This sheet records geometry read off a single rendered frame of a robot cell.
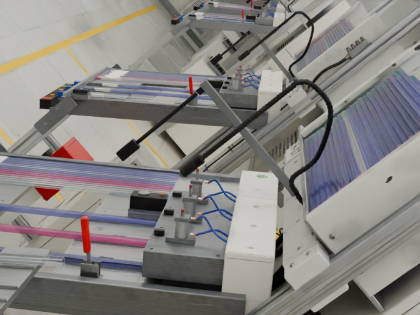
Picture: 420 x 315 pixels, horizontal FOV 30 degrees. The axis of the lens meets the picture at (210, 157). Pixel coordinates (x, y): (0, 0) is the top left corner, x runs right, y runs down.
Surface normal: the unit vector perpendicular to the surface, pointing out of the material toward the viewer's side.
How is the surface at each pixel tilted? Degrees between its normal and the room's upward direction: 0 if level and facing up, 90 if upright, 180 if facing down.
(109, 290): 90
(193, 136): 90
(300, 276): 90
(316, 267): 90
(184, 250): 46
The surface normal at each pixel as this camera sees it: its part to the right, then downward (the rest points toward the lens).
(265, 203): 0.07, -0.96
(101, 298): -0.10, 0.26
